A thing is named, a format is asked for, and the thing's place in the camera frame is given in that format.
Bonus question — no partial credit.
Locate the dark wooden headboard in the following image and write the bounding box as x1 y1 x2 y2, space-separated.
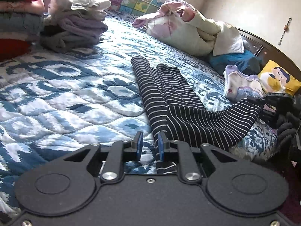
235 27 301 85

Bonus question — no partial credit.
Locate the black white striped shirt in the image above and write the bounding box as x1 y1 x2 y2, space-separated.
130 56 264 175

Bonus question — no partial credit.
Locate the blue grey folded garment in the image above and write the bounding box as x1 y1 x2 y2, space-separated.
0 12 45 40

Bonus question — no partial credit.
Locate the yellow printed cushion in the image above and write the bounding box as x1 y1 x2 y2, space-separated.
257 60 301 97

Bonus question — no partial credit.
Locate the lavender white sweatshirt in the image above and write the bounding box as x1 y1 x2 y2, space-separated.
223 65 264 103

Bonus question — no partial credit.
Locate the pink folded garment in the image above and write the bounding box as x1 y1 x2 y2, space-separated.
0 0 45 13

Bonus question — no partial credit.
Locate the person's right hand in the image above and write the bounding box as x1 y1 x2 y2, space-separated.
277 111 298 144

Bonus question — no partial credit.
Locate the lavender folded garment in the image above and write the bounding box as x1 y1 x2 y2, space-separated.
45 14 109 40

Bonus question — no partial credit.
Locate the white pink floral comforter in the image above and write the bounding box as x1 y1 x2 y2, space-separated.
132 0 245 57

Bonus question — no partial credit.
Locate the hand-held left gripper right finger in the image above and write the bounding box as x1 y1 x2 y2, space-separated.
157 132 238 184

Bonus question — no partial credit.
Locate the hanging wall ornament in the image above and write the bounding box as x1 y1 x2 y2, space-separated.
277 18 293 46

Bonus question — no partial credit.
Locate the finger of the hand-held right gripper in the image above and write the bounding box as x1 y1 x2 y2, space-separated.
257 96 271 113

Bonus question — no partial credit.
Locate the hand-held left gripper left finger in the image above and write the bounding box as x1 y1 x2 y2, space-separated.
63 131 144 184

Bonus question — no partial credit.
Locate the red folded garment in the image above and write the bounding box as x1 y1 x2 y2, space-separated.
0 39 32 62

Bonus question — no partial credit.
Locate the teal blue blanket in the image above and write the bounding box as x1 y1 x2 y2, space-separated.
208 50 261 76

